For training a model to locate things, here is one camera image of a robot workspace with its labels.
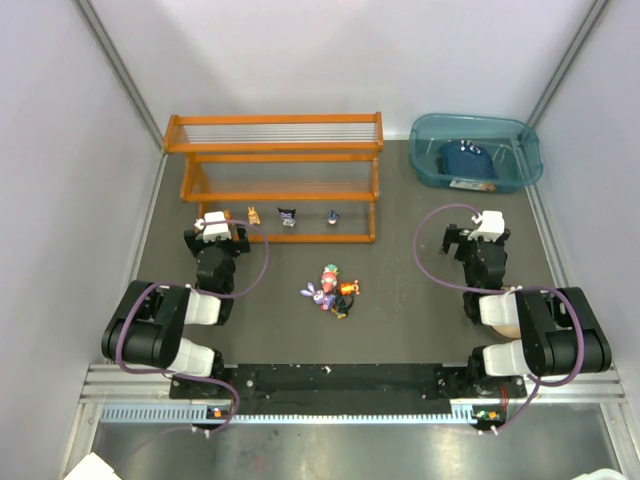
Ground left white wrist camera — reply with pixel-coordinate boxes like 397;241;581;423
194;211;232;243

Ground orange wooden shelf rack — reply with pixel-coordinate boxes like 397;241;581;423
163;112;384;244

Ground grey slotted cable duct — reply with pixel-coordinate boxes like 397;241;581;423
100;404;478;425

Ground orange rabbit toy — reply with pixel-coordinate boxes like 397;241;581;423
248;206;261;225

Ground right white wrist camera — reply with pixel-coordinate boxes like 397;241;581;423
468;210;506;242

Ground purple cable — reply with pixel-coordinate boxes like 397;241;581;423
115;218;271;435
412;203;587;435

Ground round wooden disc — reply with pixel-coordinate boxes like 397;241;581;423
489;284;524;342

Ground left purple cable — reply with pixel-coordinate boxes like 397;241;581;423
115;218;271;435

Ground black purple cat toy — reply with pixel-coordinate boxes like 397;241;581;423
277;207;296;228

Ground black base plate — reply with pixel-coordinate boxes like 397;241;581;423
168;362;529;415

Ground orange tiger toy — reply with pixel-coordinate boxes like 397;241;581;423
340;280;360;296

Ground red green carrot toy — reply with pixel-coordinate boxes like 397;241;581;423
321;264;339;294

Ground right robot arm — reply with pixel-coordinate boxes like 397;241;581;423
441;224;612;398

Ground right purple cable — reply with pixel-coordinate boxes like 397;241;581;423
412;203;587;435

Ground black yellow dog toy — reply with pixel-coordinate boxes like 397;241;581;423
331;295;354;319

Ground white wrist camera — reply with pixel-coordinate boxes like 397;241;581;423
468;210;506;242
194;211;232;243

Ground small blue shark toy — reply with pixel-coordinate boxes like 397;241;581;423
327;210;339;225

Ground teal plastic tub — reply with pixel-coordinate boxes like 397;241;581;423
409;113;543;194

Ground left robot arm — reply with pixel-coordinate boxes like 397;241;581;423
101;224;250;378

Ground purple bunny toy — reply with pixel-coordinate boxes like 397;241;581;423
300;282;336;311

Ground label card in tub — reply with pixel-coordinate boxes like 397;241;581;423
449;179;497;192

